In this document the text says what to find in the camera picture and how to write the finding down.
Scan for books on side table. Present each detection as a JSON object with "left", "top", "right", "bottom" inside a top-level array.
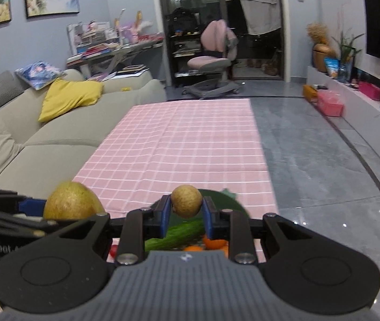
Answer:
[{"left": 88, "top": 63, "right": 151, "bottom": 83}]

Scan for hanging white cloth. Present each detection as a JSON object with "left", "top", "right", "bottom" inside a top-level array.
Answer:
[{"left": 235, "top": 0, "right": 283, "bottom": 36}]

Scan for beige fabric sofa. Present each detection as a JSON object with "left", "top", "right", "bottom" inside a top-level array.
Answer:
[{"left": 0, "top": 68, "right": 168, "bottom": 203}]

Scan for pink storage box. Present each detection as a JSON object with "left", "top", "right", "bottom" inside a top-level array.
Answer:
[{"left": 317, "top": 90, "right": 345, "bottom": 118}]

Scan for green colander bowl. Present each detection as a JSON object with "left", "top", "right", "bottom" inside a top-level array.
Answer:
[{"left": 145, "top": 189, "right": 251, "bottom": 252}]

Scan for pink desk chair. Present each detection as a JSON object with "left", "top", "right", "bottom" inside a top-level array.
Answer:
[{"left": 181, "top": 20, "right": 244, "bottom": 100}]

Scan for brown longan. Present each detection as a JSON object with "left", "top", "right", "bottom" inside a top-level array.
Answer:
[{"left": 171, "top": 185, "right": 203, "bottom": 218}]

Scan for cluttered study desk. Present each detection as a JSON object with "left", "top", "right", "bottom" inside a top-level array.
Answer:
[{"left": 67, "top": 8, "right": 164, "bottom": 74}]

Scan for blue printed cushion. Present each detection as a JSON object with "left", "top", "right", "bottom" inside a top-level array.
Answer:
[{"left": 15, "top": 61, "right": 67, "bottom": 91}]

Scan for golden vase with dried flowers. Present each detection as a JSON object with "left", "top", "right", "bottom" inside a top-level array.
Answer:
[{"left": 306, "top": 23, "right": 336, "bottom": 73}]

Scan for green cucumber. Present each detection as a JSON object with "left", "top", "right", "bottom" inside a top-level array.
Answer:
[{"left": 145, "top": 219, "right": 208, "bottom": 251}]

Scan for black shelf unit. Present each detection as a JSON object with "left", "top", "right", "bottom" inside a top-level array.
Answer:
[{"left": 169, "top": 7, "right": 208, "bottom": 88}]

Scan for orange box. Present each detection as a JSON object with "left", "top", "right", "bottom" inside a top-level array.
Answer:
[{"left": 303, "top": 84, "right": 318, "bottom": 103}]

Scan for pink container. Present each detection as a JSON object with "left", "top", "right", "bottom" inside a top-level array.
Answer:
[{"left": 358, "top": 81, "right": 380, "bottom": 100}]

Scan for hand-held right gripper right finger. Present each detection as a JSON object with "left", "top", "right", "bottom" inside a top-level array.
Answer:
[{"left": 203, "top": 197, "right": 318, "bottom": 265}]

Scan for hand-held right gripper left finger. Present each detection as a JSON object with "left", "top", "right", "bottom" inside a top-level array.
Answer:
[{"left": 54, "top": 196, "right": 172, "bottom": 265}]

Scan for pink checked tablecloth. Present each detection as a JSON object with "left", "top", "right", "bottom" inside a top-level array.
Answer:
[{"left": 73, "top": 98, "right": 279, "bottom": 263}]

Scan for yellow pillow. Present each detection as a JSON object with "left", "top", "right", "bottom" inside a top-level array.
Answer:
[{"left": 38, "top": 79, "right": 105, "bottom": 123}]

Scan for blue snack packet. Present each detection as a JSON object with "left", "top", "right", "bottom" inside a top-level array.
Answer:
[{"left": 324, "top": 58, "right": 341, "bottom": 79}]

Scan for green potted plant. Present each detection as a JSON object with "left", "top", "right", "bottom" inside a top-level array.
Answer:
[{"left": 332, "top": 30, "right": 366, "bottom": 83}]

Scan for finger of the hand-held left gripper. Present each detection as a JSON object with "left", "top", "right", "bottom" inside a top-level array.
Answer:
[
  {"left": 0, "top": 207, "right": 58, "bottom": 239},
  {"left": 0, "top": 187, "right": 46, "bottom": 215}
]

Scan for yellow-green pear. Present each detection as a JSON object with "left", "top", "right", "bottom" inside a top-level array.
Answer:
[{"left": 43, "top": 181, "right": 106, "bottom": 220}]

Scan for white low cabinet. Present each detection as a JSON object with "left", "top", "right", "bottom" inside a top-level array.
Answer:
[{"left": 306, "top": 65, "right": 380, "bottom": 163}]

